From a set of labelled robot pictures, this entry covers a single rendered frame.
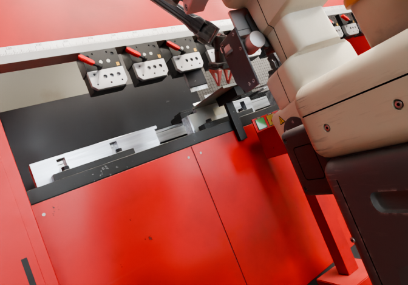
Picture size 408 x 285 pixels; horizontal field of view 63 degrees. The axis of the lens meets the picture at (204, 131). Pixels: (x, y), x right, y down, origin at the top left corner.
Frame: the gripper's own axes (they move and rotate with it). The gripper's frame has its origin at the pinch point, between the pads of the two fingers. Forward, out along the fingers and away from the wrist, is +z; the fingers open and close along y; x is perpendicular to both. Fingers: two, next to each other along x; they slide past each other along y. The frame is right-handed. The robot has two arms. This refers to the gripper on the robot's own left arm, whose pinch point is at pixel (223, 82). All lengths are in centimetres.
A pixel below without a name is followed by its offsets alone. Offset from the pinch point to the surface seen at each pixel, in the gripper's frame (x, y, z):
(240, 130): 8.6, -0.8, 20.1
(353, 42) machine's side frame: -67, -215, 13
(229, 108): 3.3, 0.5, 10.8
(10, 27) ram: -34, 70, -31
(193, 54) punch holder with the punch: -23.2, -1.8, -10.6
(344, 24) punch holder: -26, -132, -11
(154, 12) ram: -35.2, 9.4, -30.9
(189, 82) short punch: -20.3, 3.8, 1.4
